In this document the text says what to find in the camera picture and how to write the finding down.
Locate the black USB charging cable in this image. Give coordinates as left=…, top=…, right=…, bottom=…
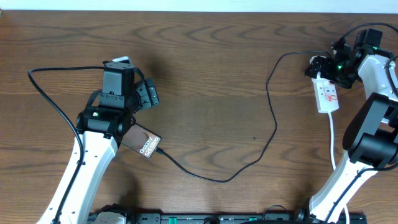
left=154, top=50, right=334, bottom=184

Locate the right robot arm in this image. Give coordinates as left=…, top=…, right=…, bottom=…
left=297, top=24, right=397, bottom=223

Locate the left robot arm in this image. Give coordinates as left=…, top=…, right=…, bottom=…
left=39, top=57, right=162, bottom=223

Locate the white power strip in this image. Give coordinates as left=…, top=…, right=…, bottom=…
left=312, top=78, right=339, bottom=114

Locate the white power strip cord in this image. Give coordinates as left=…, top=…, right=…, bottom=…
left=328, top=112, right=350, bottom=224

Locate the left black camera cable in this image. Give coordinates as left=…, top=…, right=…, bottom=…
left=27, top=66, right=106, bottom=224

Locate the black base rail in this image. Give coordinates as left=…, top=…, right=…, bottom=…
left=88, top=212, right=368, bottom=224

